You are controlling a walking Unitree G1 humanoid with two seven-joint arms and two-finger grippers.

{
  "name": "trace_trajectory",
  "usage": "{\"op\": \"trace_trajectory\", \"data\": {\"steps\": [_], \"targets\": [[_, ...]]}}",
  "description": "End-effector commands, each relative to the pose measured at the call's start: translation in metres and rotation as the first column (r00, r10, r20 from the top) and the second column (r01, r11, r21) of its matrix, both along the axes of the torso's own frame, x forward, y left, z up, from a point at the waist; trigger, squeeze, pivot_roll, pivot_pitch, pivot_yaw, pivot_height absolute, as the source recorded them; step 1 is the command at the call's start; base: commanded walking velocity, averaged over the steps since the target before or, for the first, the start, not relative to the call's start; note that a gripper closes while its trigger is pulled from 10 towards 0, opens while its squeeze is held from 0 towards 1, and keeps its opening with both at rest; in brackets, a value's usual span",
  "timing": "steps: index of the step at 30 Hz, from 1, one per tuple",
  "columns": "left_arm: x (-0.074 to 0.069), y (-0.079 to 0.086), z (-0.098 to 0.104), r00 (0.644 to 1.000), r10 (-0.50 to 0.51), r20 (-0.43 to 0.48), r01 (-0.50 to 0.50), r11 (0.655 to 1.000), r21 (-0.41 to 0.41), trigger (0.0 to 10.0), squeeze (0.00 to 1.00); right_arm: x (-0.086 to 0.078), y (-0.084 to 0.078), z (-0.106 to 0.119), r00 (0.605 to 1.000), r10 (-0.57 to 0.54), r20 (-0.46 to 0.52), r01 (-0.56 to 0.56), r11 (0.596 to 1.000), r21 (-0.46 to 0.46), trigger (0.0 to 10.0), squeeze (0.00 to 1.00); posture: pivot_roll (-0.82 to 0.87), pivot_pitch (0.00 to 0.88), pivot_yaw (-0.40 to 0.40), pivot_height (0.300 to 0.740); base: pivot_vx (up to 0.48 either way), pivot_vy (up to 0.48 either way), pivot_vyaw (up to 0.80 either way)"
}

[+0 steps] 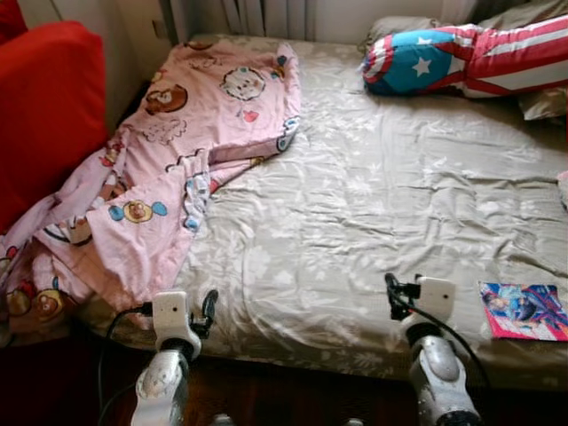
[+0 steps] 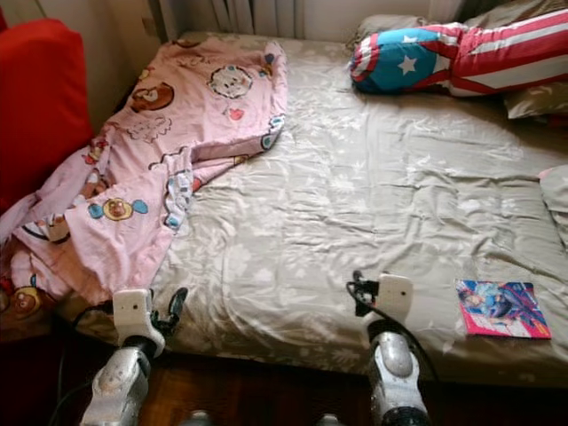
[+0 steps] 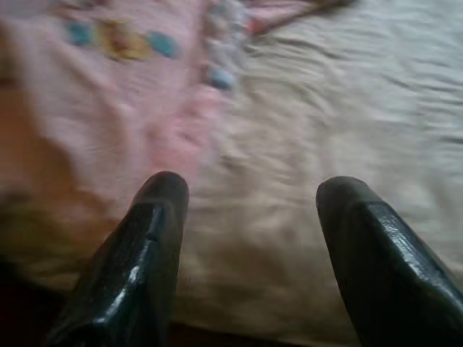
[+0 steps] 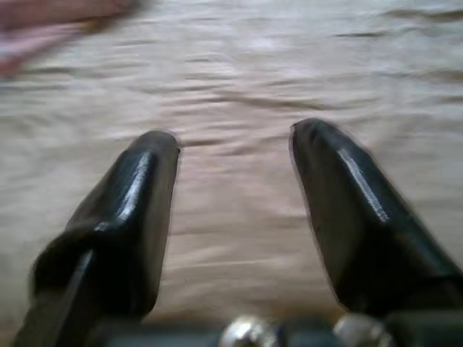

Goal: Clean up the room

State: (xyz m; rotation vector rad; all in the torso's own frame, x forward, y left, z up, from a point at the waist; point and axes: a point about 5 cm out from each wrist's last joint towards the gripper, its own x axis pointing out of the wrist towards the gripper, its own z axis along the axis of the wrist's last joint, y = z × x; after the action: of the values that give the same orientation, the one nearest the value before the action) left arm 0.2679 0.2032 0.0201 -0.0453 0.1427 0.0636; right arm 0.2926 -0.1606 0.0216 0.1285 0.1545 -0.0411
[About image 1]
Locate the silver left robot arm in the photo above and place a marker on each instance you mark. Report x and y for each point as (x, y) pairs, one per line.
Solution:
(160, 390)

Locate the pink cartoon print blanket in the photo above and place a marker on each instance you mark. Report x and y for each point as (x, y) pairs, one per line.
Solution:
(177, 151)

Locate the silver right robot leg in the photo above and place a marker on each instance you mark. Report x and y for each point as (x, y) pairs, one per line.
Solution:
(352, 422)

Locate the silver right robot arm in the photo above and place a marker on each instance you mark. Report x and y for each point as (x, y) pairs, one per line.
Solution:
(439, 373)

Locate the beige floral bed sheet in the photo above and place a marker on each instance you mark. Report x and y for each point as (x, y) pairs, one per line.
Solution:
(382, 204)

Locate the red fabric covered mattress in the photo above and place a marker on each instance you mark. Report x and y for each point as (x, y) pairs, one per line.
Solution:
(9, 18)
(49, 115)

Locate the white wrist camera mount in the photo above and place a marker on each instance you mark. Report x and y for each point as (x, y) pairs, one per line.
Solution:
(170, 315)
(437, 297)

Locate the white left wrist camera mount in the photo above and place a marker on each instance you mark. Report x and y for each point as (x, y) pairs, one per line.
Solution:
(170, 315)

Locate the grey pleated curtain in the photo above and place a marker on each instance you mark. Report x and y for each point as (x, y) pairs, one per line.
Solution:
(248, 16)

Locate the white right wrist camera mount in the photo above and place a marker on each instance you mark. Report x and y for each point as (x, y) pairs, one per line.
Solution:
(437, 297)

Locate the pink blue comic book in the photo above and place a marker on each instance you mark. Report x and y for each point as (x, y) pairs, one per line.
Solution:
(524, 311)

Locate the beige floral pillow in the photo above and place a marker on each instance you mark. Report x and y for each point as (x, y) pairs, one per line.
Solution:
(528, 11)
(546, 105)
(399, 25)

